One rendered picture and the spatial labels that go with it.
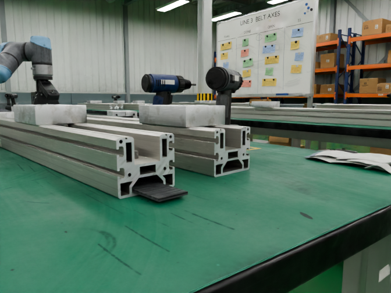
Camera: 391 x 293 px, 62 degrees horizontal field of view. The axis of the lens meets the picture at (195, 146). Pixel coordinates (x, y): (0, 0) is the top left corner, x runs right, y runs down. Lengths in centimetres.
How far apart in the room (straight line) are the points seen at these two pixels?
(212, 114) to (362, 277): 42
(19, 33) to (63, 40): 137
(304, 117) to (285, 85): 170
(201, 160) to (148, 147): 12
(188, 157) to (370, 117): 145
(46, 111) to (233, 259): 55
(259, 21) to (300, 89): 99
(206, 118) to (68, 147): 26
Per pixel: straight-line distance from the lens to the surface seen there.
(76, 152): 57
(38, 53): 145
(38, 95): 143
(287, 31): 387
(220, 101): 85
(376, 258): 76
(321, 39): 1159
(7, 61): 142
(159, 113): 68
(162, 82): 106
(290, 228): 37
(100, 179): 51
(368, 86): 1080
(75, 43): 1303
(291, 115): 220
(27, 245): 36
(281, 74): 384
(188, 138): 63
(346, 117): 202
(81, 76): 1295
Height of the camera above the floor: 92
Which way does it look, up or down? 8 degrees down
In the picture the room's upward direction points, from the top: straight up
